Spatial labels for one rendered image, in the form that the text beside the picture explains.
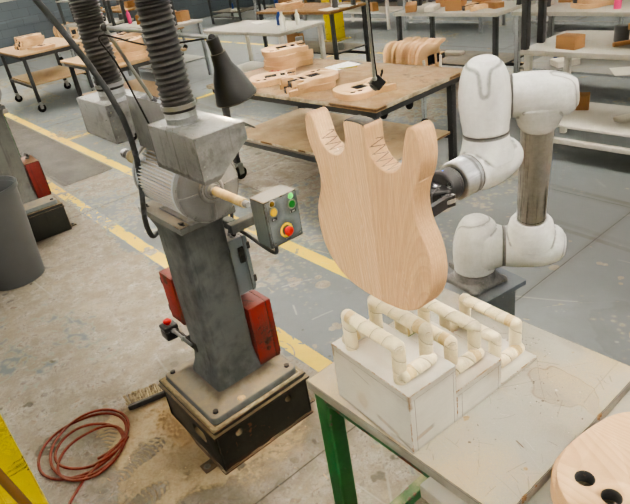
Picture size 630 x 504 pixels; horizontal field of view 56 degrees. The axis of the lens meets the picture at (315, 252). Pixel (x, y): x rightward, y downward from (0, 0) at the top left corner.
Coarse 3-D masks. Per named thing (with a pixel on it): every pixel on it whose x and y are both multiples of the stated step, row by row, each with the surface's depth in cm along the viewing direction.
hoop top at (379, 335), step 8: (344, 312) 137; (352, 312) 136; (344, 320) 137; (352, 320) 134; (360, 320) 133; (368, 320) 133; (360, 328) 132; (368, 328) 130; (376, 328) 129; (368, 336) 131; (376, 336) 128; (384, 336) 127; (392, 336) 126; (384, 344) 126; (392, 344) 125; (400, 344) 124
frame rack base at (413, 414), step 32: (352, 352) 141; (384, 352) 139; (416, 352) 137; (352, 384) 144; (384, 384) 131; (416, 384) 128; (448, 384) 133; (384, 416) 137; (416, 416) 129; (448, 416) 137; (416, 448) 133
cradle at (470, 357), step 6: (480, 348) 142; (468, 354) 141; (474, 354) 141; (480, 354) 142; (462, 360) 139; (468, 360) 140; (474, 360) 141; (456, 366) 138; (462, 366) 139; (468, 366) 140; (456, 372) 138
